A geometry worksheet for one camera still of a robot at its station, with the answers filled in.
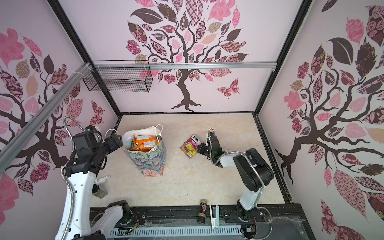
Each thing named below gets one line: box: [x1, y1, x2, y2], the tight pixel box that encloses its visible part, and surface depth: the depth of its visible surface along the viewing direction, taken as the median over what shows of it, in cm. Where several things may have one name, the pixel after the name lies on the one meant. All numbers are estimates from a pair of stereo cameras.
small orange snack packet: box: [131, 133, 161, 152], surface depth 79 cm
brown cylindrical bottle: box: [197, 198, 208, 224], surface depth 74 cm
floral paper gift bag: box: [121, 126, 166, 177], surface depth 79 cm
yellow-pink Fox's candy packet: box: [179, 134, 201, 160], surface depth 97 cm
